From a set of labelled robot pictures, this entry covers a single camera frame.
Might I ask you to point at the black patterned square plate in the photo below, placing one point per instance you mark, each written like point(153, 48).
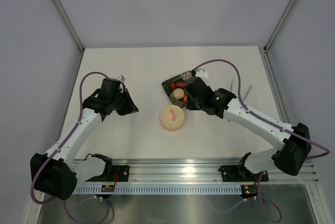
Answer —
point(183, 77)

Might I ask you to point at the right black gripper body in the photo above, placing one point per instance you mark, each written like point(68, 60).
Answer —
point(193, 104)

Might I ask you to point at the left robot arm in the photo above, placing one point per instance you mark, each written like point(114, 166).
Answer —
point(53, 172)

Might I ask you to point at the black mounting plate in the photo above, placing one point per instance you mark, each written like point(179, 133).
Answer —
point(120, 173)
point(233, 173)

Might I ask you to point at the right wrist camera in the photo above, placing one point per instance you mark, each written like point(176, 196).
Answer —
point(202, 73)

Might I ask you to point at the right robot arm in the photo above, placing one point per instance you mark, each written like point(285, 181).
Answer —
point(290, 146)

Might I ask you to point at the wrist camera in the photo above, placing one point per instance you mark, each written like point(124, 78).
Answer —
point(121, 78)
point(202, 73)

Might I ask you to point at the pink and cream lunch bowl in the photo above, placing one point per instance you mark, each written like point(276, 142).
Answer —
point(171, 125)

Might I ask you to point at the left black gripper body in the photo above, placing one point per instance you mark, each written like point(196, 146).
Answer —
point(122, 104)

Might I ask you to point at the metal tongs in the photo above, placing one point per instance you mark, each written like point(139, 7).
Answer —
point(245, 88)

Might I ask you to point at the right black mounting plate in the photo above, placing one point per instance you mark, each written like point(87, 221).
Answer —
point(233, 173)

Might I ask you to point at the toy white bun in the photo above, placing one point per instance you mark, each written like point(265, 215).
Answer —
point(178, 93)

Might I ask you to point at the aluminium frame post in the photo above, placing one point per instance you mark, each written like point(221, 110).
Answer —
point(68, 24)
point(280, 24)

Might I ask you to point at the toy red sausage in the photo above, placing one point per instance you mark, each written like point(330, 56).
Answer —
point(179, 85)

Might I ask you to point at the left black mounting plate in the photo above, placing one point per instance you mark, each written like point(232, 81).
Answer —
point(120, 173)

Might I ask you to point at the left aluminium frame post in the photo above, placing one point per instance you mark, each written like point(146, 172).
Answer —
point(68, 24)

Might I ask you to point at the white slotted cable duct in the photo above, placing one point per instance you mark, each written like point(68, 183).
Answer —
point(90, 189)

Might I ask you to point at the aluminium rail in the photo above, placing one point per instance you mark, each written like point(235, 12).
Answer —
point(200, 171)

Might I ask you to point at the right aluminium frame post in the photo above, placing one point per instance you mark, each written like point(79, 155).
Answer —
point(280, 24)

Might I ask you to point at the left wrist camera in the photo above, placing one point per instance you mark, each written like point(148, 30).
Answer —
point(121, 78)

